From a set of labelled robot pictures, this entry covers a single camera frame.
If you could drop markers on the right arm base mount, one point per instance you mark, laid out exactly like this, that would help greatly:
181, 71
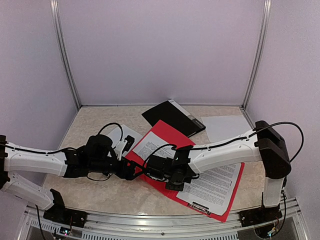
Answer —
259, 215

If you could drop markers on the red clip file folder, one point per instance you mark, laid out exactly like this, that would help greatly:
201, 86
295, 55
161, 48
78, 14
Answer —
173, 136

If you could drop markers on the aluminium frame post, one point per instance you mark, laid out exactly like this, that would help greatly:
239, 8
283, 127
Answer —
54, 5
258, 53

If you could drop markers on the aluminium frame post left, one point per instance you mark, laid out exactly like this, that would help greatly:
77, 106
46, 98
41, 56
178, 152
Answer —
54, 5

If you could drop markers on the black clip file folder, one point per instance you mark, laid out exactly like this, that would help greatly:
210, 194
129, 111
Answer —
174, 115

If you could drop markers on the blank white paper sheet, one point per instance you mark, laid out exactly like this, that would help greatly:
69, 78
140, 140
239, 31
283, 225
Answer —
220, 128

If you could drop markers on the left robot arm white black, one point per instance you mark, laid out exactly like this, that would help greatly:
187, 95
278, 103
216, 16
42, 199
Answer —
14, 158

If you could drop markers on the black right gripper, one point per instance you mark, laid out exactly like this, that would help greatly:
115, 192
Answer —
178, 188

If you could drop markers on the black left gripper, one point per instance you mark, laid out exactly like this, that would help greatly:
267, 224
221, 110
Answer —
128, 175

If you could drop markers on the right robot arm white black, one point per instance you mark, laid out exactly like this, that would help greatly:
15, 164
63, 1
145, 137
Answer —
262, 143

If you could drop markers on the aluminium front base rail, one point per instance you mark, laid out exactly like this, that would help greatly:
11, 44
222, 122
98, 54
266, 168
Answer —
112, 226

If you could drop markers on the aluminium frame post right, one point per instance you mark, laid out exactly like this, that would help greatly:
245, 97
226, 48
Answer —
258, 53

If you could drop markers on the metal folder clip bottom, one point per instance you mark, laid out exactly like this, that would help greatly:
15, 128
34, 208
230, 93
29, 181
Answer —
200, 208

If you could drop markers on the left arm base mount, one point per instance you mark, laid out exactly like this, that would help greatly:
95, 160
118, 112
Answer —
67, 216

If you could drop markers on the blank paper sheet left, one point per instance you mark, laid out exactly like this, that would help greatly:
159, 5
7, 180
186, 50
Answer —
115, 135

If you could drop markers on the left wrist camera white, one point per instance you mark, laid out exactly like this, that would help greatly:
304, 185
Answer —
124, 146

